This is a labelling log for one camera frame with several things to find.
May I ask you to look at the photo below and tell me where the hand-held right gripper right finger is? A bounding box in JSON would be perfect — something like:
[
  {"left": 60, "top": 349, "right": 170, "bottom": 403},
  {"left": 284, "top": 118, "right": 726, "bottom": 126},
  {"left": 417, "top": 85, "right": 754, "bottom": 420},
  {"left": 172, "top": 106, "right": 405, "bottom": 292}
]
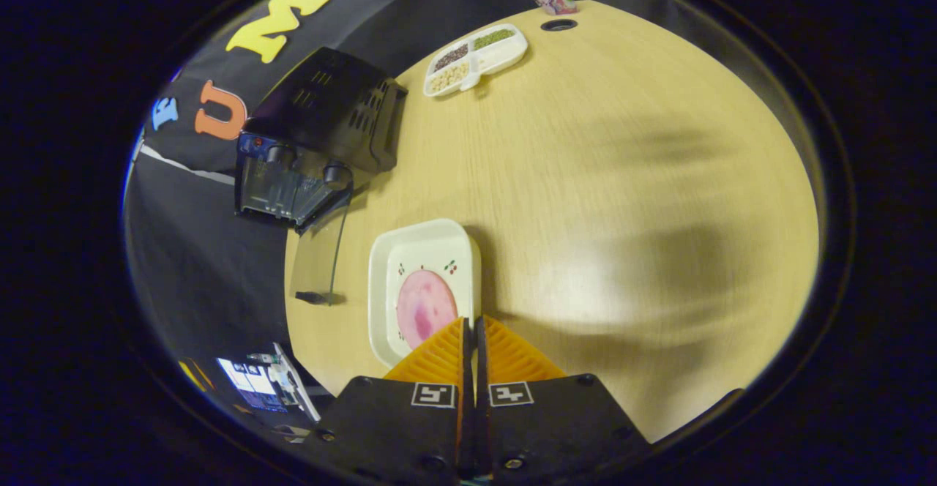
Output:
[{"left": 474, "top": 315, "right": 652, "bottom": 483}]

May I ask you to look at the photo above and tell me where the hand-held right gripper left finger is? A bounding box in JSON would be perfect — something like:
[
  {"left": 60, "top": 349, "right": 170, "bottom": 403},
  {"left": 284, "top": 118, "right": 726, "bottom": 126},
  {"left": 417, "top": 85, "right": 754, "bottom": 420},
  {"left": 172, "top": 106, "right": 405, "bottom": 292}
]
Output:
[{"left": 315, "top": 316, "right": 469, "bottom": 483}]

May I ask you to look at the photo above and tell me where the pink round ham slice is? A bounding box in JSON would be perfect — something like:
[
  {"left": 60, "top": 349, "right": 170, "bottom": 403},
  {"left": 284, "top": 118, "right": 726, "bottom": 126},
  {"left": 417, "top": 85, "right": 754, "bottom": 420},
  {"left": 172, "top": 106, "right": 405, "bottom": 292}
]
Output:
[{"left": 396, "top": 269, "right": 459, "bottom": 350}]

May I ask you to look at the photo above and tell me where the white square plate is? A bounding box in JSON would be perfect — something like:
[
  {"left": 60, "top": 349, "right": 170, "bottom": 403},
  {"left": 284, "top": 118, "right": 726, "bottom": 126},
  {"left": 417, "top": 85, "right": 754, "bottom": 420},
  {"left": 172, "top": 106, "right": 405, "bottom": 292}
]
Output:
[{"left": 367, "top": 218, "right": 482, "bottom": 368}]

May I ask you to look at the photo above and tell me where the black electric oven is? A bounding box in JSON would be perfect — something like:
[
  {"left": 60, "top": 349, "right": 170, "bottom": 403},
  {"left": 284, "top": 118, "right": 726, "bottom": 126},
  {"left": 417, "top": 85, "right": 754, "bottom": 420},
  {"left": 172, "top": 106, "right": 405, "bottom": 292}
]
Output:
[{"left": 234, "top": 47, "right": 408, "bottom": 307}]

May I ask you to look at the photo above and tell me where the bright computer screen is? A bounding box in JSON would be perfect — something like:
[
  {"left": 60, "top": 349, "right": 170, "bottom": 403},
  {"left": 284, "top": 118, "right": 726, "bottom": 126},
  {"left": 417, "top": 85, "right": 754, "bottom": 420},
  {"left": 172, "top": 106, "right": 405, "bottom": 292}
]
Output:
[{"left": 216, "top": 354, "right": 290, "bottom": 412}]

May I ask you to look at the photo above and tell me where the black backdrop cloth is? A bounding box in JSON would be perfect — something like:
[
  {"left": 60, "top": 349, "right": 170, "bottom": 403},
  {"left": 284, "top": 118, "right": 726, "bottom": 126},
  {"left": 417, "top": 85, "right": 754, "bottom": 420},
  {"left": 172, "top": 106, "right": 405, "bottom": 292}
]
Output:
[{"left": 121, "top": 0, "right": 513, "bottom": 377}]

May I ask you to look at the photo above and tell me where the white divided tray of beans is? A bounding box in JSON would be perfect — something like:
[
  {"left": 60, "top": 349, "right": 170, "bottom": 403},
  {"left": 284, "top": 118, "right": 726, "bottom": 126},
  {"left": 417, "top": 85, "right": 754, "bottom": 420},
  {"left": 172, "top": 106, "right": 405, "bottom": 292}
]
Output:
[{"left": 423, "top": 23, "right": 529, "bottom": 98}]

